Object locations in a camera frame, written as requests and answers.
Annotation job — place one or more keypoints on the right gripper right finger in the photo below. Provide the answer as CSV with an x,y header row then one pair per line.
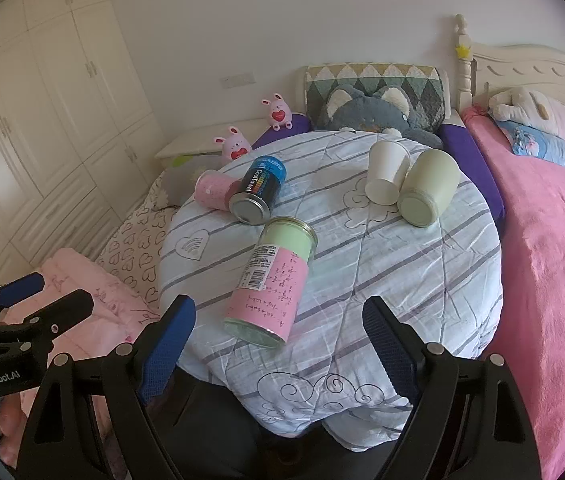
x,y
427,377

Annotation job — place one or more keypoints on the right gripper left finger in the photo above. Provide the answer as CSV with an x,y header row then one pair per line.
x,y
133,375

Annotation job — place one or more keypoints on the green pink glass jar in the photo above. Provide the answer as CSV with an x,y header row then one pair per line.
x,y
263,306

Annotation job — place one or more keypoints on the pale green ceramic cup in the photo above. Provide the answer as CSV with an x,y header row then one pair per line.
x,y
428,188

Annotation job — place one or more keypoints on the small pink paper cup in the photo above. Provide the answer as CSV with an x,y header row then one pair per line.
x,y
213,190

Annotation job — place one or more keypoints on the white paper cup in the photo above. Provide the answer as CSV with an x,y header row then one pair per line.
x,y
389,162

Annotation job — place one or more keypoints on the left hand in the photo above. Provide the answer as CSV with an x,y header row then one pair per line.
x,y
12,425

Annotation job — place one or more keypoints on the heart pattern bed sheet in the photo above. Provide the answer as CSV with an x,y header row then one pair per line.
x,y
133,252

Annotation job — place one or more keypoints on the pink fleece blanket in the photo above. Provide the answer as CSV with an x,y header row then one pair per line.
x,y
531,332

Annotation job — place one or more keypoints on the cream wardrobe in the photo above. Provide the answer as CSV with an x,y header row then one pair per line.
x,y
78,137

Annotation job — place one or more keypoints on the striped white quilt cover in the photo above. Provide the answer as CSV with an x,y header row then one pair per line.
x,y
444,281

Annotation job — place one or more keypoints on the grey dotted pillow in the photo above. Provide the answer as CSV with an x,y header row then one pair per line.
x,y
179,179

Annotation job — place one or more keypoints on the blue black metal can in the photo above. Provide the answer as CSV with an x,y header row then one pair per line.
x,y
259,188

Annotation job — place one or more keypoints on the pink rabbit plush front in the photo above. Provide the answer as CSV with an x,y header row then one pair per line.
x,y
234,146

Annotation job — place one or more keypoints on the pink rabbit plush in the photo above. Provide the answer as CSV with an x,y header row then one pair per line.
x,y
234,146
279,113

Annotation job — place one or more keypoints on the blue cartoon pillow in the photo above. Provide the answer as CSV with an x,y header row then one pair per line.
x,y
532,142

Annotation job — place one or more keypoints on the grey cat plush pillow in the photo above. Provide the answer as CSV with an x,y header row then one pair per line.
x,y
387,111

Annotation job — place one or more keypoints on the white dog plush toy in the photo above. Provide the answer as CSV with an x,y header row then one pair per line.
x,y
529,107

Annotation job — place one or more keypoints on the diamond pattern quilted cushion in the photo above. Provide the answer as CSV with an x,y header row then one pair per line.
x,y
426,86

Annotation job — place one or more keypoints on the pink rabbit plush back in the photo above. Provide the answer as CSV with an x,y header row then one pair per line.
x,y
279,113

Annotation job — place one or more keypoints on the cream wooden headboard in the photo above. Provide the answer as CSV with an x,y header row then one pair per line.
x,y
483,70

